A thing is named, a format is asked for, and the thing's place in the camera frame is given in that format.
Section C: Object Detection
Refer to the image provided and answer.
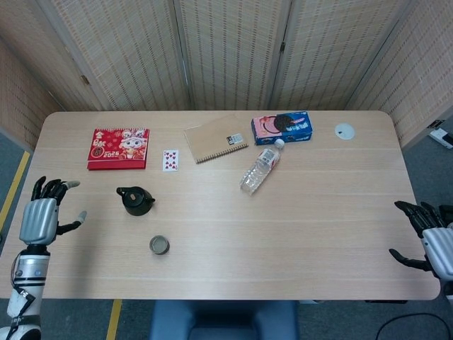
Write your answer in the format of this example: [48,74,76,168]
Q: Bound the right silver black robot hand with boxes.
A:
[388,200,453,281]

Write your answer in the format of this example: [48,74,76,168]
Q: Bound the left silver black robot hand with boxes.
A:
[19,176,88,246]

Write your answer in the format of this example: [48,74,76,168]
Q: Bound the black teapot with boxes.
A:
[115,186,156,217]

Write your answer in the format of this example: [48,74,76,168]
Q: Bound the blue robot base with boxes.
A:
[148,300,300,340]

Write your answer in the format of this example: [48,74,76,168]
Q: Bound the small metal cup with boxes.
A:
[149,235,171,255]

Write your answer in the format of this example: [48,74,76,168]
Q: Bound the clear plastic water bottle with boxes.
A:
[239,138,286,196]

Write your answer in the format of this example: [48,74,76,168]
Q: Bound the yellow floor tape strip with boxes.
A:
[0,151,32,216]
[105,299,123,340]

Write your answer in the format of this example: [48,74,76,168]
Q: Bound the red 2025 desk calendar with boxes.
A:
[86,127,151,171]

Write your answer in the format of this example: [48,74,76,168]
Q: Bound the white power strip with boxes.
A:
[428,127,453,149]

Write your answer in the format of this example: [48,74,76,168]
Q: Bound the hearts playing card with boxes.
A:
[162,149,180,173]

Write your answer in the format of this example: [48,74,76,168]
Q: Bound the brown spiral notebook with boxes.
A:
[183,113,250,165]

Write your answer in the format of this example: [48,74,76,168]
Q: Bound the blue cookie box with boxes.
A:
[251,110,314,147]

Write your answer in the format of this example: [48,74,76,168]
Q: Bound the bamboo folding screen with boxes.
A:
[0,0,453,149]

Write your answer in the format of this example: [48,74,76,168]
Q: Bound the black floor cable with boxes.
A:
[374,312,449,340]

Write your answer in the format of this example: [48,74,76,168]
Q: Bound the white table cable grommet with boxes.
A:
[334,122,356,141]

